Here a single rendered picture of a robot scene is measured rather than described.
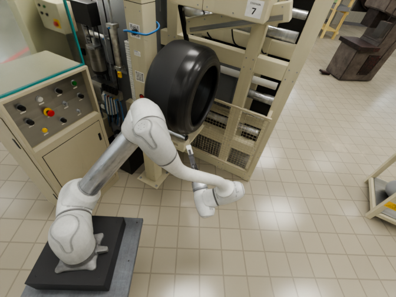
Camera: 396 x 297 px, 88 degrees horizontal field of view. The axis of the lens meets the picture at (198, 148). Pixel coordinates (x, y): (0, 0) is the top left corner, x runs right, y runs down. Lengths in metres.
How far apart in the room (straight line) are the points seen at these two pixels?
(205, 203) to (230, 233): 1.02
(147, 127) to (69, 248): 0.63
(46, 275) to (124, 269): 0.34
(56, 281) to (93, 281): 0.16
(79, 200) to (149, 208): 1.14
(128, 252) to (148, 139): 0.81
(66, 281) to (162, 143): 0.82
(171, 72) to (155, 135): 0.57
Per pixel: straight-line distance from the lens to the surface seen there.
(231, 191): 1.11
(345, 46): 5.99
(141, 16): 1.41
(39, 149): 1.64
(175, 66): 1.22
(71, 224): 1.07
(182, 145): 1.52
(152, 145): 0.73
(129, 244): 1.37
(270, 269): 2.15
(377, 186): 3.21
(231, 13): 1.41
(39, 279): 1.32
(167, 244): 2.04
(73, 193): 1.15
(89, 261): 1.24
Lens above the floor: 1.92
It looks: 45 degrees down
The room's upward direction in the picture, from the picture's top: 8 degrees clockwise
